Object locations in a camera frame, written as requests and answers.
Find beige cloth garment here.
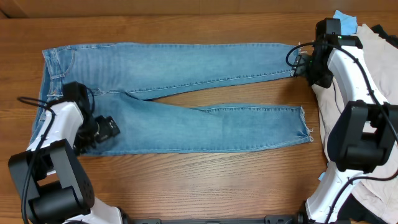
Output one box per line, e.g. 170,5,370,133
310,24,398,224

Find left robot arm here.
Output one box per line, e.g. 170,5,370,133
8,82,131,224

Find black cloth garment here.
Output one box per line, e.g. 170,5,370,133
352,24,397,223

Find light blue denim jeans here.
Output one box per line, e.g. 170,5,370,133
32,42,314,156

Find light blue cloth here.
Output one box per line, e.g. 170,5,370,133
312,10,358,162

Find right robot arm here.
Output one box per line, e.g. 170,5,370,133
288,18,397,223

